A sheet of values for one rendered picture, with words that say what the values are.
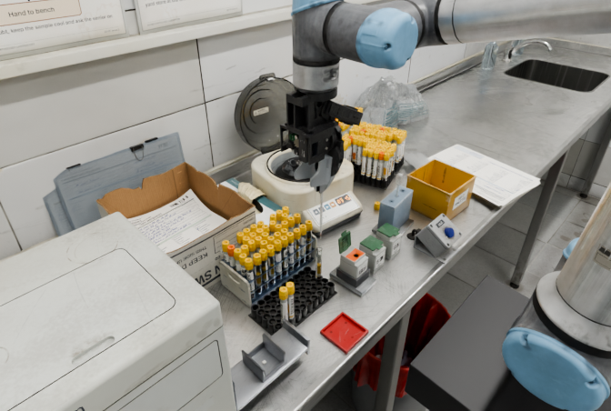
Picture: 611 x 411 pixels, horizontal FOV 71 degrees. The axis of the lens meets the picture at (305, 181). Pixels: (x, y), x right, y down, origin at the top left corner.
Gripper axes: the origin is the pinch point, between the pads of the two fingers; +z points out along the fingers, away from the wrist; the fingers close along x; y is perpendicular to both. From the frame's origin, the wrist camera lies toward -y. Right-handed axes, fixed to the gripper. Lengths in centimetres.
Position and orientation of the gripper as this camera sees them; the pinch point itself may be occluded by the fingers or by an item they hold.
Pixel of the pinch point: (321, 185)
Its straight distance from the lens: 82.4
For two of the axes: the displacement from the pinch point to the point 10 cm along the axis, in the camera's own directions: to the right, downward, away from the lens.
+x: 7.2, 3.7, -5.9
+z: 0.0, 8.5, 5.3
